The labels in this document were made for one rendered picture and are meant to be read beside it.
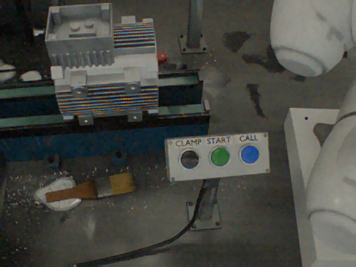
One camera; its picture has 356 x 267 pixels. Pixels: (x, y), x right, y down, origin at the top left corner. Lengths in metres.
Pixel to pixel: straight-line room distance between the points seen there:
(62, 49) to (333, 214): 0.53
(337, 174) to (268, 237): 0.31
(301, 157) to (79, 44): 0.53
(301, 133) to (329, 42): 0.47
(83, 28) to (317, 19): 0.44
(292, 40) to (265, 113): 0.57
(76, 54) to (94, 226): 0.37
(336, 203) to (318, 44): 0.24
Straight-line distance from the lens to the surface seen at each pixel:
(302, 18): 0.54
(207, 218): 0.90
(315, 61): 0.55
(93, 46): 0.76
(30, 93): 1.00
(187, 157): 0.66
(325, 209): 0.65
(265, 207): 0.95
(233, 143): 0.68
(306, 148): 0.96
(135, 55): 0.79
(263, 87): 1.16
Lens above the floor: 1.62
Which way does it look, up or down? 54 degrees down
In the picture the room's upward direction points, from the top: 3 degrees clockwise
